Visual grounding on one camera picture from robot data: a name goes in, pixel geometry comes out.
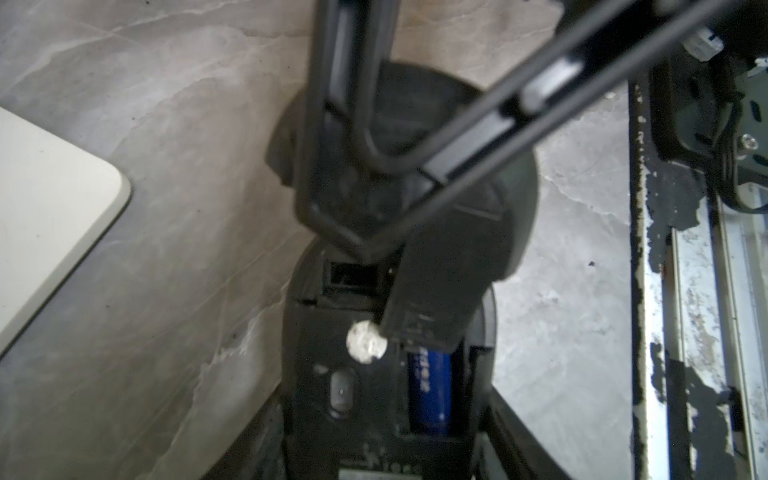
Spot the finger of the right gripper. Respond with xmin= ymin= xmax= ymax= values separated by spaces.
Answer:
xmin=292 ymin=1 xmax=444 ymax=264
xmin=353 ymin=1 xmax=738 ymax=252

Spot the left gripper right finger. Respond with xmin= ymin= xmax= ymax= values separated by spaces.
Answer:
xmin=479 ymin=387 xmax=570 ymax=480

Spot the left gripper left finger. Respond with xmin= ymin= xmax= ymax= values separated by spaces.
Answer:
xmin=201 ymin=390 xmax=288 ymax=480

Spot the black mouse battery cover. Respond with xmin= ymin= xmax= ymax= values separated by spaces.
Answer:
xmin=266 ymin=61 xmax=538 ymax=353

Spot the black wireless mouse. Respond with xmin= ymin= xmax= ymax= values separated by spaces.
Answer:
xmin=280 ymin=240 xmax=497 ymax=479

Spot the silver laptop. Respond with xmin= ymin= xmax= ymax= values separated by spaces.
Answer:
xmin=1 ymin=110 xmax=132 ymax=351

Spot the blue battery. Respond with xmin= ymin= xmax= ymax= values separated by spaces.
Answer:
xmin=408 ymin=348 xmax=452 ymax=436

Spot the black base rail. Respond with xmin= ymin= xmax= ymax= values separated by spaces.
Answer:
xmin=629 ymin=29 xmax=767 ymax=479

